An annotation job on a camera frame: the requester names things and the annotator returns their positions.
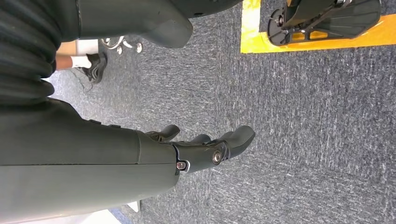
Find person in dark clothes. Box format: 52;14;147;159
56;52;108;84

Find robot dark grey leg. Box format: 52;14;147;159
77;0;243;49

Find robot black foot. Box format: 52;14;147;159
267;0;382;47

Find yellow base frame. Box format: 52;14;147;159
240;0;396;54

